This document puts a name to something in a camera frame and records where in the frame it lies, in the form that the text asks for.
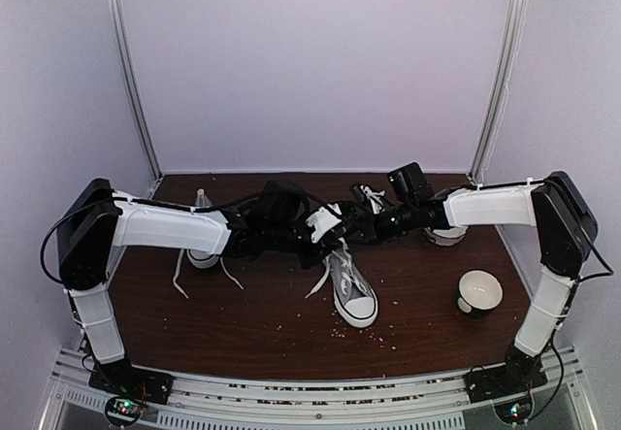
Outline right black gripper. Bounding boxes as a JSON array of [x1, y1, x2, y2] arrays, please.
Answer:
[[342, 200, 417, 246]]

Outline right aluminium frame post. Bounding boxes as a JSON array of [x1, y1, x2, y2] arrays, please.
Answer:
[[468, 0, 527, 184]]

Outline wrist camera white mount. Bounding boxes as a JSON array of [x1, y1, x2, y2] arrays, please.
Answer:
[[305, 206, 342, 244], [350, 183, 387, 215]]

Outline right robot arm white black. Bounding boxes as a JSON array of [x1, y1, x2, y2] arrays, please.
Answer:
[[350, 162, 599, 393]]

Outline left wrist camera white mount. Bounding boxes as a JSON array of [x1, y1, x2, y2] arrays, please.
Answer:
[[305, 206, 342, 244]]

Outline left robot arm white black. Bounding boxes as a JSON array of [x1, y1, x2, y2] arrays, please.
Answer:
[[43, 179, 351, 395]]

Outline black and white bowl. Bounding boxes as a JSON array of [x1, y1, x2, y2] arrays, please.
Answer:
[[456, 270, 504, 318]]

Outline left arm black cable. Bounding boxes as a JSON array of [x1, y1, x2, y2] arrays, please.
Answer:
[[41, 196, 244, 285]]

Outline left aluminium frame post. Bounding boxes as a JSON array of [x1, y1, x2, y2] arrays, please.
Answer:
[[107, 0, 163, 181]]

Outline white fluted ceramic bowl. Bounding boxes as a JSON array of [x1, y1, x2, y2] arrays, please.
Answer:
[[423, 227, 468, 247]]

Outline aluminium frame post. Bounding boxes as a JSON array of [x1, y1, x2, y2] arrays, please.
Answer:
[[468, 0, 527, 184], [107, 0, 163, 181]]

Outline front aluminium rail frame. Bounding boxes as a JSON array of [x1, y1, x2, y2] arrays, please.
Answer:
[[41, 345, 596, 430]]

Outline grey sneaker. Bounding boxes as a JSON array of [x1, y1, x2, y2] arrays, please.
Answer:
[[305, 238, 378, 329], [172, 188, 244, 300]]

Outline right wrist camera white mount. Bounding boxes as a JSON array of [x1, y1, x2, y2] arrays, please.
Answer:
[[350, 183, 387, 215]]

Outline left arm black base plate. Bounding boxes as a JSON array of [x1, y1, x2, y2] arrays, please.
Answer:
[[88, 361, 174, 405]]

